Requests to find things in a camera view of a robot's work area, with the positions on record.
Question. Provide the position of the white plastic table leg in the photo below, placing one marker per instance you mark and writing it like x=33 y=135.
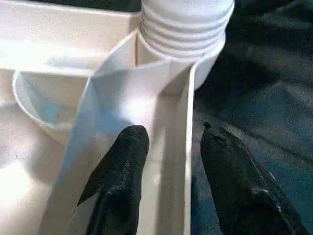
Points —
x=186 y=24

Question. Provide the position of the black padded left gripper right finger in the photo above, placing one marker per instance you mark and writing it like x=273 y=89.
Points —
x=239 y=196

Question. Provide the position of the white plastic table top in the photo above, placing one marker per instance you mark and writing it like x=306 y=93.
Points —
x=49 y=49

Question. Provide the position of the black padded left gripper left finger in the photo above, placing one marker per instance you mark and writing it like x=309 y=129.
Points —
x=122 y=186

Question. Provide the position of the glossy black mat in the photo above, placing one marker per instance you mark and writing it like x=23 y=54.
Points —
x=274 y=98

